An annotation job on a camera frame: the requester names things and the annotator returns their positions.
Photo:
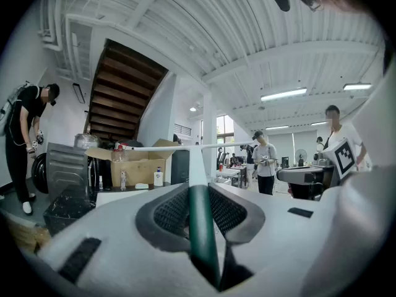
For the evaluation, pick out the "standing electric fan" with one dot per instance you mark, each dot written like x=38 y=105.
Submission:
x=300 y=156

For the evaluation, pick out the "large clear water jug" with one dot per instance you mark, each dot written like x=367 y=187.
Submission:
x=86 y=141

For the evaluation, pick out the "small clear spray bottle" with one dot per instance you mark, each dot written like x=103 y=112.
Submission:
x=123 y=181

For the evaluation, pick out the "black round wheel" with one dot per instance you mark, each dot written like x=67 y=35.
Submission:
x=38 y=173

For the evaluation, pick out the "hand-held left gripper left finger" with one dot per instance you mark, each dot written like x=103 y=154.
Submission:
x=117 y=237

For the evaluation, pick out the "white hand soap pump bottle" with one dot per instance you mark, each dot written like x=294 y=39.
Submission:
x=158 y=178

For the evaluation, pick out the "dark wooden staircase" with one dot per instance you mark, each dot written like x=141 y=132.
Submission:
x=123 y=88

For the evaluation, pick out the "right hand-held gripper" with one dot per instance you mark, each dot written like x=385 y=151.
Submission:
x=340 y=158

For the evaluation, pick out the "black marble block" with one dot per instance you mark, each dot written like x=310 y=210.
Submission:
x=68 y=209

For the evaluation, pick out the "long ceiling light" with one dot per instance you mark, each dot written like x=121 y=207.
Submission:
x=283 y=94

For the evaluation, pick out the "brown cardboard box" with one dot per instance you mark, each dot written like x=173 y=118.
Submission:
x=139 y=169

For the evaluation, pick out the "clear bottle with red cap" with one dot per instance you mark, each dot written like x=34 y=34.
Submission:
x=119 y=155

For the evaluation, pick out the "white table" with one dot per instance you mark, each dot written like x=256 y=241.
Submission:
x=227 y=173

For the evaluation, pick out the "short ceiling light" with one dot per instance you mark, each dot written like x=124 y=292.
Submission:
x=357 y=86

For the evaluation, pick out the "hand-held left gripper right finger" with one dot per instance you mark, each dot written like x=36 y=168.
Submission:
x=278 y=243

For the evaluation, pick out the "white soap dish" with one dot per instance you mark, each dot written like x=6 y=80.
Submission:
x=141 y=185

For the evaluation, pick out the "eyeglasses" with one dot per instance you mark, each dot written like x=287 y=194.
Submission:
x=314 y=2

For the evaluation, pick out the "black box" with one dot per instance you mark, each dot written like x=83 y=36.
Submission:
x=180 y=167

